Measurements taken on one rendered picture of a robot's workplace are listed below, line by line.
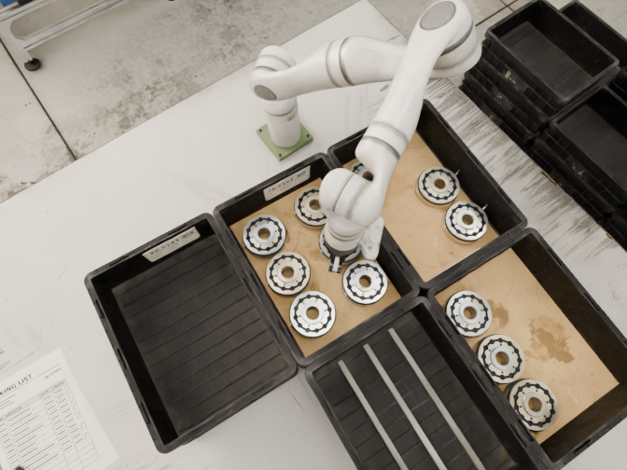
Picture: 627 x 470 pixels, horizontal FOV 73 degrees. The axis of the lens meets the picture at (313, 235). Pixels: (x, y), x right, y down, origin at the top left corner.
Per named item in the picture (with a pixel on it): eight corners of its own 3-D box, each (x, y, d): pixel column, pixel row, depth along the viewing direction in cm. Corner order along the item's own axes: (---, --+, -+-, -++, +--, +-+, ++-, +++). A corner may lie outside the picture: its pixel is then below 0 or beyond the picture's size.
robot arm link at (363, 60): (489, 37, 73) (365, 61, 89) (475, -7, 66) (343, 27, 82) (478, 81, 71) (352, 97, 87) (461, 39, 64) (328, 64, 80)
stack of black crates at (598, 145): (508, 166, 188) (550, 120, 156) (554, 131, 195) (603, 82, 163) (577, 233, 178) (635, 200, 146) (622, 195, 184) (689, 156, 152)
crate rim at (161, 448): (86, 279, 91) (80, 276, 89) (211, 213, 96) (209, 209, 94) (164, 456, 80) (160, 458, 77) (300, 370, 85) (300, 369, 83)
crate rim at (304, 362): (211, 213, 96) (209, 209, 94) (323, 154, 102) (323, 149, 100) (300, 369, 85) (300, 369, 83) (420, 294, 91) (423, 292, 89)
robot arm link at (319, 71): (333, 65, 79) (348, 25, 82) (237, 84, 96) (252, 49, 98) (356, 96, 86) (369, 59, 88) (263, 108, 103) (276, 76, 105)
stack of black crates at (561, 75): (446, 105, 199) (484, 30, 156) (492, 75, 205) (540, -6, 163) (507, 166, 188) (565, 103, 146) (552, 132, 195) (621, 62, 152)
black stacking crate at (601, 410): (411, 302, 100) (424, 293, 89) (508, 241, 105) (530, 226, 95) (521, 463, 89) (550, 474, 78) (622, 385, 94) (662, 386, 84)
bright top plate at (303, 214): (288, 196, 104) (287, 195, 103) (326, 182, 105) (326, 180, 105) (304, 231, 101) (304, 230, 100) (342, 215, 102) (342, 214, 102)
